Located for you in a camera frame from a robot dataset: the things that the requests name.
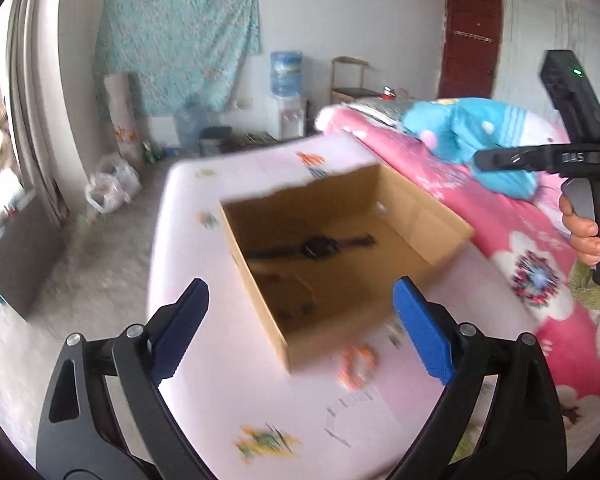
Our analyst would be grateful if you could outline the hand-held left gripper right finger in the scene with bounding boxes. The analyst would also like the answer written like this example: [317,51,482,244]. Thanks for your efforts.
[393,277,567,480]

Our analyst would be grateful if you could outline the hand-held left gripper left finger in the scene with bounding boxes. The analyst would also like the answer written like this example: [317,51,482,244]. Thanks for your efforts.
[36,278,216,480]

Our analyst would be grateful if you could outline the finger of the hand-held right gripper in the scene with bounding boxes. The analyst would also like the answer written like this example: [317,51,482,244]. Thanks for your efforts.
[472,146,555,173]

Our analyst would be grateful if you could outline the brown cardboard box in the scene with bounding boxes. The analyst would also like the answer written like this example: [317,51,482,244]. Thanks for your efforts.
[217,162,476,373]

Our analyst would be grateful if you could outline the orange bead bracelet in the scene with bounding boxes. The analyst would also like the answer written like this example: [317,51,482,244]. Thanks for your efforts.
[339,344,380,391]

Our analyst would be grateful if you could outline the person's right hand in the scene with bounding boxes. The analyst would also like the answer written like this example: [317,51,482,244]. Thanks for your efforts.
[559,187,600,267]

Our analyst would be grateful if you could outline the pink floral blanket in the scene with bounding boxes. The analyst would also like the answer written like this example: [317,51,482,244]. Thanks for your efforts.
[315,102,600,406]

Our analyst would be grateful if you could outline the blue plush blanket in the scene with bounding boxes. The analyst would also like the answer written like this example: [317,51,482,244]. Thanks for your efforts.
[400,99,566,198]

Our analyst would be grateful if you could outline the white door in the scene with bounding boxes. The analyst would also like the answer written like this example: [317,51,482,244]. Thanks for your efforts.
[495,0,600,126]

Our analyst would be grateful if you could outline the red door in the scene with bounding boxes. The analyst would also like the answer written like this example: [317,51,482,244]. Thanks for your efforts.
[439,0,503,101]

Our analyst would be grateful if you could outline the pink printed table cover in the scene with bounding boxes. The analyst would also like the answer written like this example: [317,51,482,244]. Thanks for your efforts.
[147,132,551,480]

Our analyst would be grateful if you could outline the green patterned cloth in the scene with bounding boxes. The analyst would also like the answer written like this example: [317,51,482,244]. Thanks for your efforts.
[352,99,421,128]

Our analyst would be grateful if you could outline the black wrist watch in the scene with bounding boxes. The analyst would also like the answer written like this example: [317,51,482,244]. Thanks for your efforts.
[245,235,376,261]

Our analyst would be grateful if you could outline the white plastic bag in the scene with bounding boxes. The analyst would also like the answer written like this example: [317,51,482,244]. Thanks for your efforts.
[85,172,131,213]
[100,155,143,196]

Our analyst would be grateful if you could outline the dark cabinet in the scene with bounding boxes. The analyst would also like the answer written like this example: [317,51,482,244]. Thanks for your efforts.
[0,190,68,321]

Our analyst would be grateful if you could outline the wooden chair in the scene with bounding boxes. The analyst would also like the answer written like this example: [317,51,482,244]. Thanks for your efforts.
[330,56,373,106]

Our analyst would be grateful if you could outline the dark trash bin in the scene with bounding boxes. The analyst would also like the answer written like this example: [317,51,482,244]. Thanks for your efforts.
[199,126,233,157]

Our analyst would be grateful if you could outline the empty clear water jug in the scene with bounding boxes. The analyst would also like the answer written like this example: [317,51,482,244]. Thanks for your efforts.
[174,107,206,153]

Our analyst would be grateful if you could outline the rolled printed board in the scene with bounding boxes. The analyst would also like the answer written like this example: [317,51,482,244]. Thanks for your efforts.
[104,72,143,161]

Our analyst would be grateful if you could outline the white water dispenser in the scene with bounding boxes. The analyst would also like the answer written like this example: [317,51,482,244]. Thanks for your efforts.
[267,94,308,141]

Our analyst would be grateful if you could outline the grey curtain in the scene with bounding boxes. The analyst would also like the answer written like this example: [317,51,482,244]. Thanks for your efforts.
[10,0,76,226]

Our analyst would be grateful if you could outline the dark red bead bracelet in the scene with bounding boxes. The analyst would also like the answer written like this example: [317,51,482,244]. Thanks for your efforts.
[257,274,318,321]

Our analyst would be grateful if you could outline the teal floral wall cloth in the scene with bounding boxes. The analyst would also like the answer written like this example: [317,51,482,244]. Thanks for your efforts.
[94,0,261,121]

